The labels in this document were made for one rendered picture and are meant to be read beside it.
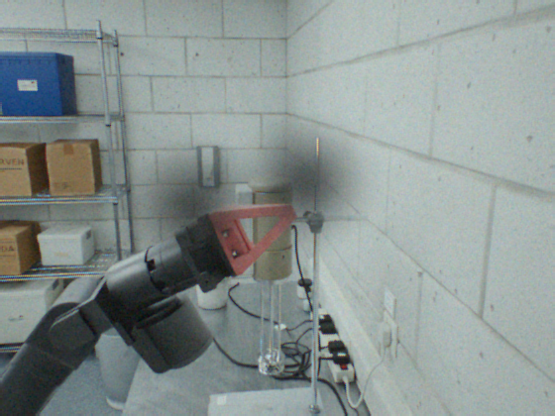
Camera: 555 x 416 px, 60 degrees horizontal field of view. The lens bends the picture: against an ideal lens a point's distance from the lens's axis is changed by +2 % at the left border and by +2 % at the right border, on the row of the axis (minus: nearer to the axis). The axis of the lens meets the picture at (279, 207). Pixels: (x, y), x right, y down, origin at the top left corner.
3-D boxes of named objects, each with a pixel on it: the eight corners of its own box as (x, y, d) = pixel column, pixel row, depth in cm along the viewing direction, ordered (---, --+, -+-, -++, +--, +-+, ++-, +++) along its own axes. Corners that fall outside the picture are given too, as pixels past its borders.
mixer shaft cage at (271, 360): (258, 376, 114) (257, 278, 108) (256, 361, 121) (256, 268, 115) (285, 374, 115) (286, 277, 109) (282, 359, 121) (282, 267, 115)
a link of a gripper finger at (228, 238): (305, 248, 43) (219, 284, 46) (315, 232, 50) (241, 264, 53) (273, 181, 43) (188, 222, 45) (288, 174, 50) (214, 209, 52)
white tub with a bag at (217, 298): (200, 314, 176) (198, 260, 171) (189, 299, 188) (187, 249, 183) (236, 306, 182) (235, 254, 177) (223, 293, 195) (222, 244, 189)
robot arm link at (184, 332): (39, 330, 45) (68, 292, 54) (107, 420, 48) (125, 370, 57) (152, 268, 45) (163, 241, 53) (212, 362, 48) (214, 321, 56)
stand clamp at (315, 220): (263, 236, 108) (262, 214, 107) (259, 223, 119) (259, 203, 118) (368, 233, 111) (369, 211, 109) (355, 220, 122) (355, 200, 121)
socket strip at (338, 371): (335, 383, 135) (335, 369, 134) (310, 318, 173) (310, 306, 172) (354, 382, 136) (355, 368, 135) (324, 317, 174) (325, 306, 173)
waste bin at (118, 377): (92, 418, 234) (84, 339, 224) (108, 378, 266) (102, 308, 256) (161, 412, 238) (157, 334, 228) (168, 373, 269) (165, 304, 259)
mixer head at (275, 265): (232, 289, 106) (229, 183, 100) (231, 271, 117) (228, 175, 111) (295, 286, 108) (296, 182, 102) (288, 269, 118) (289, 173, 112)
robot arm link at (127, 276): (89, 282, 48) (115, 257, 53) (127, 336, 49) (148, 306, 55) (146, 256, 46) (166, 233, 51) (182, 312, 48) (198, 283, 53)
